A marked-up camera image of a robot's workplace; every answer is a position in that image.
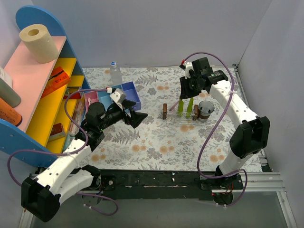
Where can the blue pink yellow shelf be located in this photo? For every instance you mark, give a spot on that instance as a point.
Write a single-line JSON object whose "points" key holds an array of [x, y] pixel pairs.
{"points": [[29, 81]]}

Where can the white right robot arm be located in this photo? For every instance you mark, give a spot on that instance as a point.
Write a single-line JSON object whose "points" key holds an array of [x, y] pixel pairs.
{"points": [[251, 131]]}

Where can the orange box on shelf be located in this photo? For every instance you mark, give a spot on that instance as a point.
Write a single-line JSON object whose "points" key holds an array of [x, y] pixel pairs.
{"points": [[58, 79]]}

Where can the clear textured tray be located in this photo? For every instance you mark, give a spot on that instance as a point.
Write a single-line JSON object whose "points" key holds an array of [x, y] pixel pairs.
{"points": [[172, 118]]}

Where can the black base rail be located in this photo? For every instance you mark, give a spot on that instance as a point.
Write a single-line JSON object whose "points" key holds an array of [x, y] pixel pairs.
{"points": [[144, 184]]}

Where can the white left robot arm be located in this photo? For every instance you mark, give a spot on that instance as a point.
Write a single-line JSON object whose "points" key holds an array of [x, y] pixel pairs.
{"points": [[43, 195]]}

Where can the beige paper towel roll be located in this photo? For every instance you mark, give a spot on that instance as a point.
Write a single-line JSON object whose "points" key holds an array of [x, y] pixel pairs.
{"points": [[39, 42]]}

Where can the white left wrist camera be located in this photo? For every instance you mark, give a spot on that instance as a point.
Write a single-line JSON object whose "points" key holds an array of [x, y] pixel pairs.
{"points": [[117, 97]]}

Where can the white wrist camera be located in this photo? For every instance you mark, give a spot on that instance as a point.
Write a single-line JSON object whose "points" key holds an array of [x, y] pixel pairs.
{"points": [[187, 67], [117, 97]]}

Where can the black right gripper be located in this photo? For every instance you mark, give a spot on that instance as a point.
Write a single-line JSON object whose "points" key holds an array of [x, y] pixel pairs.
{"points": [[186, 88]]}

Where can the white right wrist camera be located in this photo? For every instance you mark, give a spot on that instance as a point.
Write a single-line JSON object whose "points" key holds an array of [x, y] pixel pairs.
{"points": [[187, 67]]}

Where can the small red box low shelf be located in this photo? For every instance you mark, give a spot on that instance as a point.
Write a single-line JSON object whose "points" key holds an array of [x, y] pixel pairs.
{"points": [[57, 132]]}

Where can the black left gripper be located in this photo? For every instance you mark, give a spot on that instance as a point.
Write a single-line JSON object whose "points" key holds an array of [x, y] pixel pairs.
{"points": [[128, 113]]}

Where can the teal drawer box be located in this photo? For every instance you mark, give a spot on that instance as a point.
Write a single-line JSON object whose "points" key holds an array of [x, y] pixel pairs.
{"points": [[104, 98]]}

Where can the purple drawer box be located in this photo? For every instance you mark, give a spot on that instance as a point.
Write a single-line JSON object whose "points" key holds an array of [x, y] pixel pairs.
{"points": [[131, 94]]}

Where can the grey green bottle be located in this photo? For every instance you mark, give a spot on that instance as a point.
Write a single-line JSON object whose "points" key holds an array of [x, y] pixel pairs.
{"points": [[8, 94]]}

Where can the orange tube on shelf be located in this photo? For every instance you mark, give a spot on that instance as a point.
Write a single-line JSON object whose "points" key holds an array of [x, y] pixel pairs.
{"points": [[9, 114]]}

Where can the pink drawer box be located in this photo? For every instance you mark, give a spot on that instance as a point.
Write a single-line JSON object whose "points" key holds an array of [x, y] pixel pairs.
{"points": [[92, 95]]}

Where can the clear plastic water bottle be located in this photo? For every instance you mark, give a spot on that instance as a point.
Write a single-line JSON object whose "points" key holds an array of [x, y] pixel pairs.
{"points": [[115, 74]]}

